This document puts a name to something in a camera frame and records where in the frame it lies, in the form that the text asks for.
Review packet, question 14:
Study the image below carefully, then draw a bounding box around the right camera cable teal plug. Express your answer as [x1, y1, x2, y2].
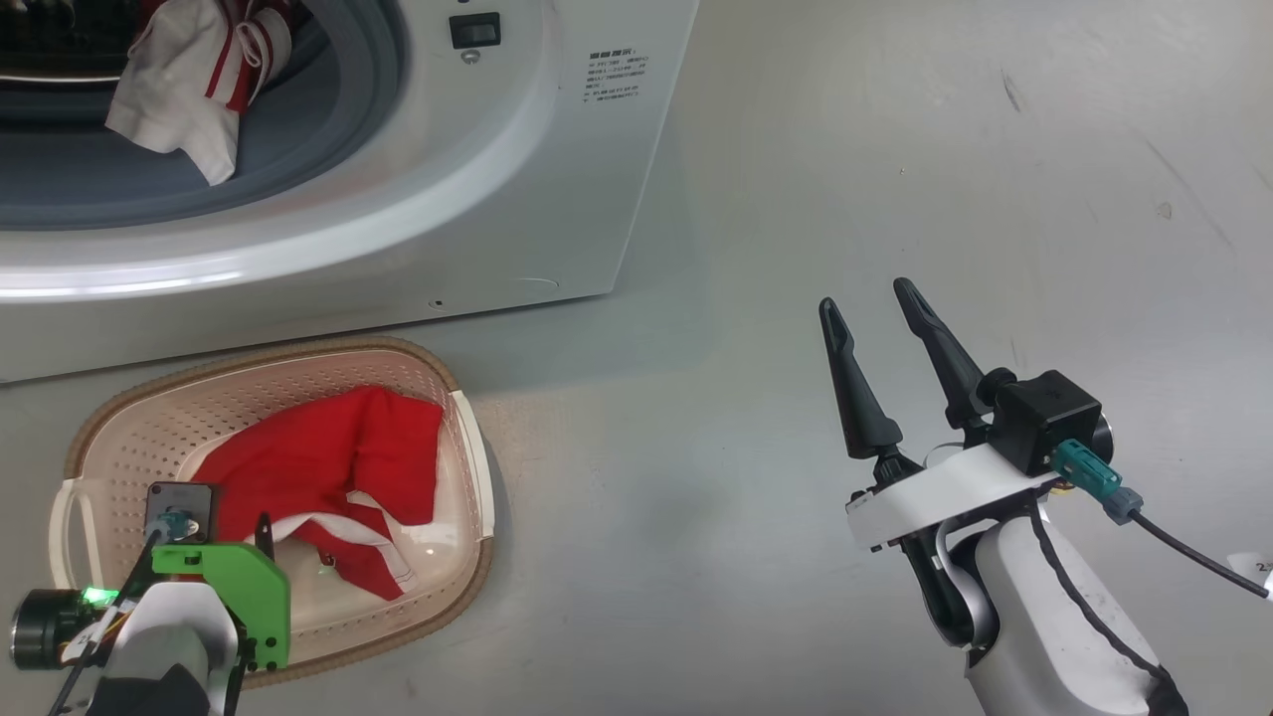
[1049, 438, 1273, 601]

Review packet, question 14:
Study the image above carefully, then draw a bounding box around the white garment with red stripes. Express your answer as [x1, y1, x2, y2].
[104, 0, 294, 187]

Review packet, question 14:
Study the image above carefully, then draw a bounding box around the white cable tag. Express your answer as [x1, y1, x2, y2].
[1226, 550, 1273, 590]

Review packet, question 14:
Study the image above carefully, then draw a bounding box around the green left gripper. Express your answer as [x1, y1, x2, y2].
[151, 511, 291, 672]

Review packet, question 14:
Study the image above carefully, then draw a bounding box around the white washing machine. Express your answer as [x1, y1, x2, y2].
[0, 0, 700, 384]

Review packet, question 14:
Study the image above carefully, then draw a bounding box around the cream perforated laundry basket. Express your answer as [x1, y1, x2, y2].
[48, 336, 496, 689]

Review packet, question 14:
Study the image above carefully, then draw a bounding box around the camera cable teal plug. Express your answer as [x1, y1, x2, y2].
[45, 507, 200, 716]
[1049, 438, 1273, 601]

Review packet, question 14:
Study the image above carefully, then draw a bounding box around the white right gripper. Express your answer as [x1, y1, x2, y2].
[818, 276, 1065, 553]

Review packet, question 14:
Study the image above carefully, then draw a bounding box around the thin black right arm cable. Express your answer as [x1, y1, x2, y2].
[1029, 502, 1180, 697]

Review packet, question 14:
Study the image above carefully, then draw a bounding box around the left camera cable teal plug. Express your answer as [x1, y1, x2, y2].
[45, 507, 200, 716]

